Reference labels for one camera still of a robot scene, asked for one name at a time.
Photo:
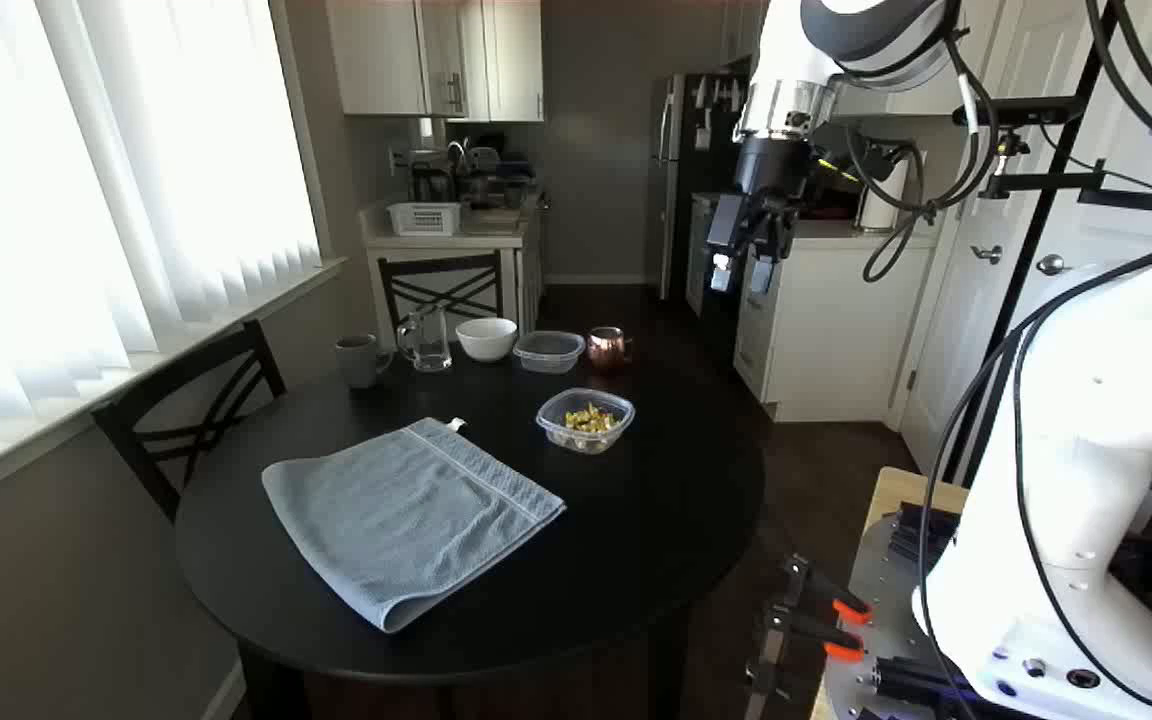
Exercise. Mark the clear drinking glass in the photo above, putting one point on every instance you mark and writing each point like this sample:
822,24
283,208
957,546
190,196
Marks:
431,340

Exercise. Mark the copper cup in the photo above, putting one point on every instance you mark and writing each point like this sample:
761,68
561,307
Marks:
606,350

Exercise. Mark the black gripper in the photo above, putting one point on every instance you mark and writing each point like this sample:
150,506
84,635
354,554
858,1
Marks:
772,165

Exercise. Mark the white vertical window blinds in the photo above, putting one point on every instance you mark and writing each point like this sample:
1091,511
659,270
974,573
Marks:
97,203

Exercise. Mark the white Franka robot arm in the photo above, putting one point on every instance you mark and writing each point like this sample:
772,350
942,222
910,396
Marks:
1096,400

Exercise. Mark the white wall cabinet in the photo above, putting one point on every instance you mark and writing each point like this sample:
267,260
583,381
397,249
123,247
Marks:
390,55

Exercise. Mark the empty clear plastic container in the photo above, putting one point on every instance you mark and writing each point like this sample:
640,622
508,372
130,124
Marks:
548,355

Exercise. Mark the yellow candy pieces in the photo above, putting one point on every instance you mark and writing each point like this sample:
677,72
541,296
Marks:
588,421

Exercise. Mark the white kitchen island cabinet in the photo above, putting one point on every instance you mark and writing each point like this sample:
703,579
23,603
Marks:
828,335

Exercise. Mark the blue towel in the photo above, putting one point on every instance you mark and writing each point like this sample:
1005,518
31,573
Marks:
401,520

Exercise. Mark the white bowl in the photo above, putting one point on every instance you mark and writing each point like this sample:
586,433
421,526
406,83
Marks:
486,339

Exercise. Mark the black chair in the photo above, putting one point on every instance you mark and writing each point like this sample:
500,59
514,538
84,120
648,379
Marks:
198,384
440,264

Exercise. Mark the dark countertop coffee appliances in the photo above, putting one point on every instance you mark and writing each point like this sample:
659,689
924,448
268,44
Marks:
479,174

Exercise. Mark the wooden robot mount table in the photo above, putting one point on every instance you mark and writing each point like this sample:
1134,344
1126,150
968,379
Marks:
884,503

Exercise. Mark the grey mug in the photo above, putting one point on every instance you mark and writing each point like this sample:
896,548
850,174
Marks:
363,361

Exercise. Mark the black round table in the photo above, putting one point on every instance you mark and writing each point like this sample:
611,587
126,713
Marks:
640,534

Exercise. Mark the white paper towel roll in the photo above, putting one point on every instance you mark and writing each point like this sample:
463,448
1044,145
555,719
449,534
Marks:
881,203

